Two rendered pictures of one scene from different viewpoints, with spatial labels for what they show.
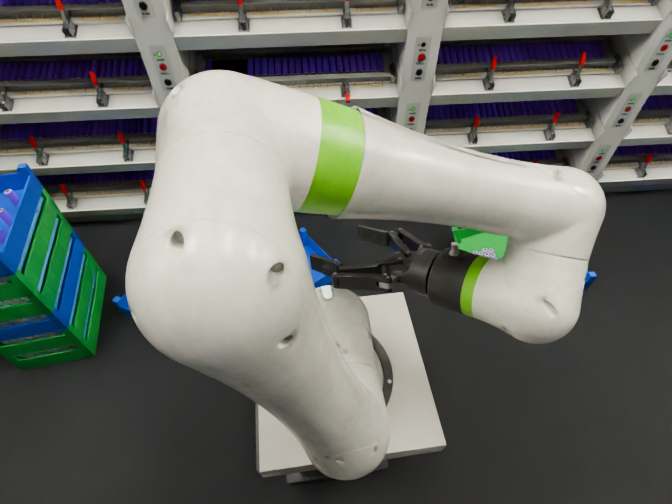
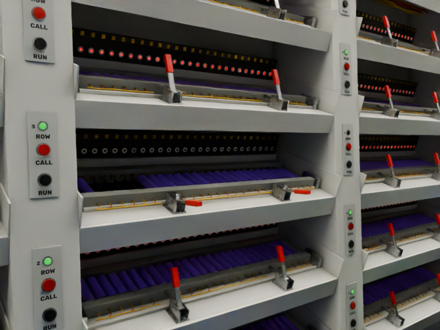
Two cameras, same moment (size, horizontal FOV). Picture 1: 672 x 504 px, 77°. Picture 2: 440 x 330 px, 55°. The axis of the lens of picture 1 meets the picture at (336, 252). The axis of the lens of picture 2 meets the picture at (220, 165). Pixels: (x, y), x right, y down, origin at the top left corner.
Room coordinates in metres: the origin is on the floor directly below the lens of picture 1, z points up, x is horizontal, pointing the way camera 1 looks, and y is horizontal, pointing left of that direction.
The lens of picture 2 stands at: (0.46, 0.57, 0.58)
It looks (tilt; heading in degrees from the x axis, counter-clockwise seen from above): 1 degrees down; 328
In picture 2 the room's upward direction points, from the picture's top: 2 degrees counter-clockwise
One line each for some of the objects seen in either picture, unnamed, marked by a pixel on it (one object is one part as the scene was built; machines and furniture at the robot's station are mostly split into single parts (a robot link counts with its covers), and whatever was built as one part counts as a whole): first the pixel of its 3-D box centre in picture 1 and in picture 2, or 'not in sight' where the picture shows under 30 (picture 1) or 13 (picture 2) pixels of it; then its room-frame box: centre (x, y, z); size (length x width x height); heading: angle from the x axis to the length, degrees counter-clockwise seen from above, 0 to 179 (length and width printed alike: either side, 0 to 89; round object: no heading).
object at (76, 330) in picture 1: (47, 298); not in sight; (0.68, 0.84, 0.12); 0.30 x 0.20 x 0.08; 13
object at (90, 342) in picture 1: (61, 313); not in sight; (0.68, 0.84, 0.04); 0.30 x 0.20 x 0.08; 13
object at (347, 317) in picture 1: (331, 345); not in sight; (0.35, 0.01, 0.48); 0.16 x 0.13 x 0.19; 8
